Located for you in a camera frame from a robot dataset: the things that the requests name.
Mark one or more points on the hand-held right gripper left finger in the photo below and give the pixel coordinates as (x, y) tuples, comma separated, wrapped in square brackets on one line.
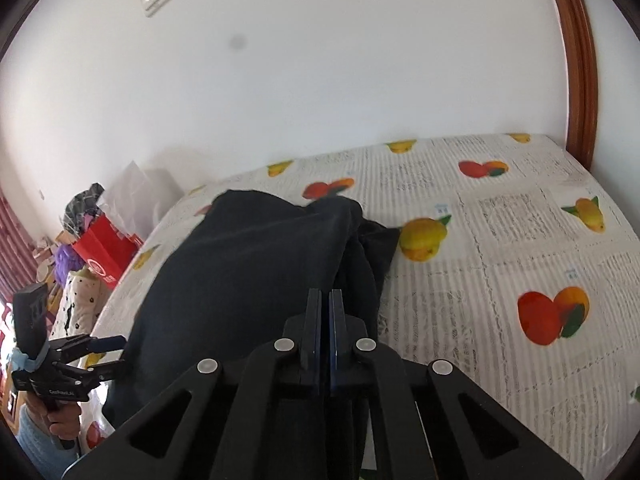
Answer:
[(314, 350)]

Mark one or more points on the dark plaid clothes pile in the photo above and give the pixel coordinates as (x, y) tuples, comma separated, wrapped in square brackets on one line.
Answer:
[(82, 202)]

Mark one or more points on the brown wooden door frame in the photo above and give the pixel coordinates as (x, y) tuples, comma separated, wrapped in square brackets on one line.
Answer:
[(582, 85)]

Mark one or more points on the fruit print bed sheet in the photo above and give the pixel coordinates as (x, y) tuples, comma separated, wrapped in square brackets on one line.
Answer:
[(500, 240)]

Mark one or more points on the black sweater with white stripes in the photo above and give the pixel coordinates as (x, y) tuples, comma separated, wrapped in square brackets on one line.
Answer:
[(240, 260)]

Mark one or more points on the person's left forearm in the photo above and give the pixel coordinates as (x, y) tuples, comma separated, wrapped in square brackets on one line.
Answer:
[(37, 440)]

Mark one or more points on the white plastic bag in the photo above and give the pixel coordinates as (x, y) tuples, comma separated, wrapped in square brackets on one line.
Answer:
[(145, 195)]

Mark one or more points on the white polka dot quilt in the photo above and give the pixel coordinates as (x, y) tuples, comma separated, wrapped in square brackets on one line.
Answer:
[(82, 300)]

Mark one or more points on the person's left hand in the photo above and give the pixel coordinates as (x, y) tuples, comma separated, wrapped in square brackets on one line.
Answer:
[(67, 417)]

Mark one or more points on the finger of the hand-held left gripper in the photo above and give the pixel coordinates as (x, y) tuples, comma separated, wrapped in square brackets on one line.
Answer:
[(95, 345), (100, 371)]

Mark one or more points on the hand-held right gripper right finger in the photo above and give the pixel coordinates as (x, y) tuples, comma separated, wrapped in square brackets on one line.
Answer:
[(336, 350)]

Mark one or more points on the pink striped curtain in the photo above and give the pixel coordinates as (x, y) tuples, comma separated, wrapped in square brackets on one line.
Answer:
[(17, 255)]

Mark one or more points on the purple bag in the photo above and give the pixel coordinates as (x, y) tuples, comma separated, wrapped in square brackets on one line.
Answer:
[(65, 260)]

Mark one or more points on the red paper bag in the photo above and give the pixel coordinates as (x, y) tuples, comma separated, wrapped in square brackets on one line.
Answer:
[(102, 255)]

